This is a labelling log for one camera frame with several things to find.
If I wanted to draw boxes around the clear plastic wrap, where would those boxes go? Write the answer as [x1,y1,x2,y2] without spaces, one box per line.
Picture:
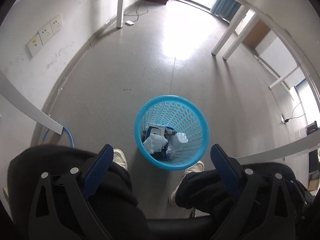
[143,134,168,154]

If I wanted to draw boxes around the white blue HP box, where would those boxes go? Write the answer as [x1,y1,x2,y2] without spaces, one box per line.
[145,124,166,139]

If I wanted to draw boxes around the white plastic cup container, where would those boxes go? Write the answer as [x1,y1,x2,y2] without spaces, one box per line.
[170,132,188,151]

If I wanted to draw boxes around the blue plastic bag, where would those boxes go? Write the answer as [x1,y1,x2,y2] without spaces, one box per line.
[157,143,176,161]

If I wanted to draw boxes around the right white shoe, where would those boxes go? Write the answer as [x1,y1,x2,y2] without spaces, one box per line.
[168,161,205,206]

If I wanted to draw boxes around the white shoe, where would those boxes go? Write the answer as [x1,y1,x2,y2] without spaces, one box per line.
[113,148,128,170]
[168,161,205,206]

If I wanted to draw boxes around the left white shoe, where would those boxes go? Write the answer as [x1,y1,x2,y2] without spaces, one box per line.
[113,148,128,170]

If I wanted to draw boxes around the blue plastic waste basket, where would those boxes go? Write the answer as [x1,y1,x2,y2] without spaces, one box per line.
[135,95,209,171]

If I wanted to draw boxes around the white table leg pair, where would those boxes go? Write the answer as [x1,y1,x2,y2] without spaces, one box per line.
[211,4,261,61]

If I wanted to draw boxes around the white power adapter on floor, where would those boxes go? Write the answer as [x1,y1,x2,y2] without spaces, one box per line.
[125,20,134,26]

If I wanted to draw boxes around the dark blue curtain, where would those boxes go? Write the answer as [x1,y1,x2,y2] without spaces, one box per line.
[210,0,241,23]

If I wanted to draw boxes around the blue network cable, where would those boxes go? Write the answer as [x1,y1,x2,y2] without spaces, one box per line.
[41,126,75,149]

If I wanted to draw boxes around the wall socket panel row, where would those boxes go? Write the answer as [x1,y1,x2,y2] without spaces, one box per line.
[27,15,63,57]

